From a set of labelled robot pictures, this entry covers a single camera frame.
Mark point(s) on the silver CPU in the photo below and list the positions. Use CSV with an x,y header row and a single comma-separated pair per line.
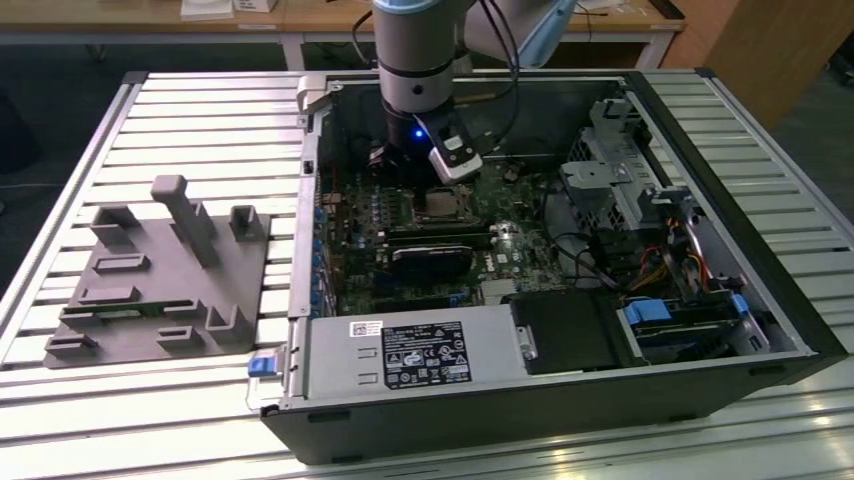
x,y
446,202

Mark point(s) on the metal locking lever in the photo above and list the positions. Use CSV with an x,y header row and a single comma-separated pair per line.
x,y
447,223

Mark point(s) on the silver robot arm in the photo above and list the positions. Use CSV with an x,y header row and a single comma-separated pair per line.
x,y
414,50

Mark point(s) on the CPU socket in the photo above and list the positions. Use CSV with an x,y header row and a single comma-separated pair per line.
x,y
414,221

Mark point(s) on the black RAM stick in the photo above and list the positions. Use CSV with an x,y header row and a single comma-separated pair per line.
x,y
436,230
436,240

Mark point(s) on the black graphics card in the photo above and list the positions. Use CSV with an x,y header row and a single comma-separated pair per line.
x,y
430,260

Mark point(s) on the green motherboard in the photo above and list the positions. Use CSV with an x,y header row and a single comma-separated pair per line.
x,y
527,240

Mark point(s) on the small silver heatsink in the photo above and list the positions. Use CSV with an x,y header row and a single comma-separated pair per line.
x,y
500,291

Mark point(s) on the grey metal drive cage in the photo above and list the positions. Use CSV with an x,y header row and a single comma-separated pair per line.
x,y
623,200

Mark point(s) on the white labelled box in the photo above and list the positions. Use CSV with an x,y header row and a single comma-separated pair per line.
x,y
255,5

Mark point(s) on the grey power supply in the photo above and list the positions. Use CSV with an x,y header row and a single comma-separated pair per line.
x,y
340,350

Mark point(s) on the black plastic shroud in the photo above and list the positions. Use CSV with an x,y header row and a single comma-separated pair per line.
x,y
567,330

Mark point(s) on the grey parts rack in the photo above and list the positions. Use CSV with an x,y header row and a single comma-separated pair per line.
x,y
167,280

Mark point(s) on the white papers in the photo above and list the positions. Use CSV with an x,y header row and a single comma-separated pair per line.
x,y
614,6

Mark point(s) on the blue case latch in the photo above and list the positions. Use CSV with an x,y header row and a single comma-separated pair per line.
x,y
262,366

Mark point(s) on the hard disk in blue carrier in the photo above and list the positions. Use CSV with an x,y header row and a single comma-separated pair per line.
x,y
643,312

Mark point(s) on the wooden desk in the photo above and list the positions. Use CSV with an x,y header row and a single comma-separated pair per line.
x,y
134,25

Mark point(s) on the green RAM stick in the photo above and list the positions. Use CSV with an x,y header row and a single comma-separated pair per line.
x,y
127,310

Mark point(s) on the black PC case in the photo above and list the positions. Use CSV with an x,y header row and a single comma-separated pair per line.
x,y
534,425

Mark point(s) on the blue plastic tab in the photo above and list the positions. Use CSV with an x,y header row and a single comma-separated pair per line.
x,y
739,306

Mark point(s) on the wooden cabinet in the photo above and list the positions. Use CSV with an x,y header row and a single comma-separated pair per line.
x,y
767,50

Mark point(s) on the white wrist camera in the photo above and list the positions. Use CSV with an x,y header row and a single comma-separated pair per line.
x,y
456,160

